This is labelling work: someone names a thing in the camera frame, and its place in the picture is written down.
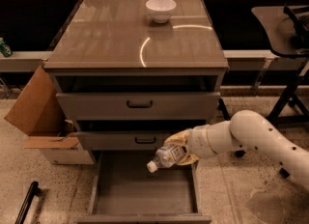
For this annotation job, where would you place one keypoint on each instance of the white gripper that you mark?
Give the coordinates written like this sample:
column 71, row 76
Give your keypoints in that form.
column 198, row 142

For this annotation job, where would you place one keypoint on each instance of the green bottle on ledge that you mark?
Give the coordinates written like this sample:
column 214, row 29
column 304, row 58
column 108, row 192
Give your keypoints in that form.
column 5, row 49

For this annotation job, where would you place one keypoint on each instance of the black bar on floor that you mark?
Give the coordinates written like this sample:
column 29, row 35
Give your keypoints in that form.
column 31, row 193

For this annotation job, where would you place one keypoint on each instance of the black table stand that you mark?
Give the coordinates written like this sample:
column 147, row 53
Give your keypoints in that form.
column 290, row 98

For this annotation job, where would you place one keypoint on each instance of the grey drawer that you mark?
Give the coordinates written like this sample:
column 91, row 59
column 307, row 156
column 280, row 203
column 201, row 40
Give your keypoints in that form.
column 129, row 135
column 125, row 192
column 137, row 97

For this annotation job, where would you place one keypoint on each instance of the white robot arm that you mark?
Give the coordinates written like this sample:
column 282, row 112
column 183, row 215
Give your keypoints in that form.
column 246, row 129

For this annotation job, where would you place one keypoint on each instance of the grey drawer cabinet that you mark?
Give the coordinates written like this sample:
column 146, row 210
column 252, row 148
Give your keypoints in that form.
column 118, row 38

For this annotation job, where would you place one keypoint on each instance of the top grey drawer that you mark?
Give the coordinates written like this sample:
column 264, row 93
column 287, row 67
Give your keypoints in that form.
column 137, row 97

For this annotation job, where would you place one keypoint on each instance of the white ceramic bowl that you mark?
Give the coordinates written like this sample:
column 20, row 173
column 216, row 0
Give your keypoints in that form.
column 160, row 11

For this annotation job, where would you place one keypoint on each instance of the middle grey drawer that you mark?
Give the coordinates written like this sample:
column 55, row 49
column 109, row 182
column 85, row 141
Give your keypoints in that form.
column 129, row 135

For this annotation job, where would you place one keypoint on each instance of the bottom grey drawer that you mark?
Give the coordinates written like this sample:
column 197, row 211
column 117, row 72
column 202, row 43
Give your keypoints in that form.
column 125, row 192

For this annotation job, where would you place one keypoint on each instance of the open cardboard box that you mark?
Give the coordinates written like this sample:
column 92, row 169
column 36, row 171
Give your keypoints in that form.
column 37, row 113

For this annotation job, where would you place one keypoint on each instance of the clear plastic bottle white cap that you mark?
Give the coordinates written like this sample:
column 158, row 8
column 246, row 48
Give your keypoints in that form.
column 166, row 157

